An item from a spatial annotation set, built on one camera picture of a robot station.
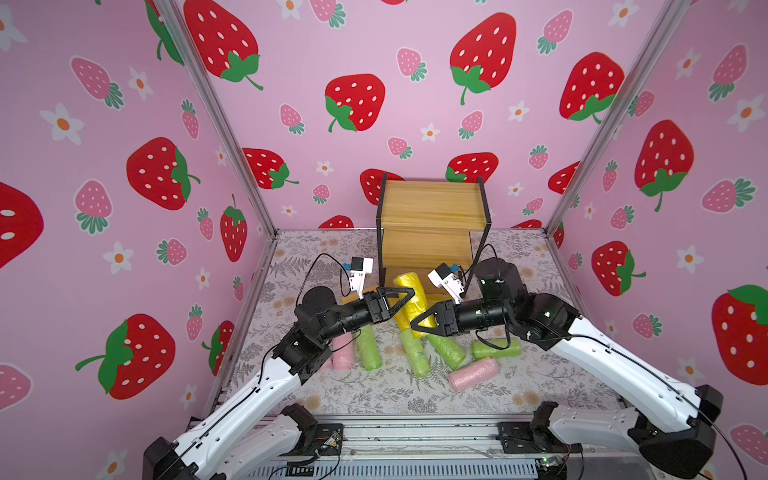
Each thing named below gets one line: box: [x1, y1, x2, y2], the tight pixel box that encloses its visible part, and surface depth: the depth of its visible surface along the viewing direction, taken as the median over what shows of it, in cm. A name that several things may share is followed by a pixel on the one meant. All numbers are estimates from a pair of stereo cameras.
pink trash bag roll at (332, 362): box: [315, 349, 339, 374], surface depth 85 cm
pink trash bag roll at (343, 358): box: [331, 332, 355, 371], surface depth 86 cm
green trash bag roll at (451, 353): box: [427, 334, 466, 370], surface depth 87 cm
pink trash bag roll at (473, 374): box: [448, 358, 499, 392], surface depth 83 cm
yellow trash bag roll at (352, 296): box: [342, 291, 359, 305], surface depth 61 cm
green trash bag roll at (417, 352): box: [400, 328, 431, 378], surface depth 87 cm
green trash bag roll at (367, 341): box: [356, 324, 383, 371], surface depth 88 cm
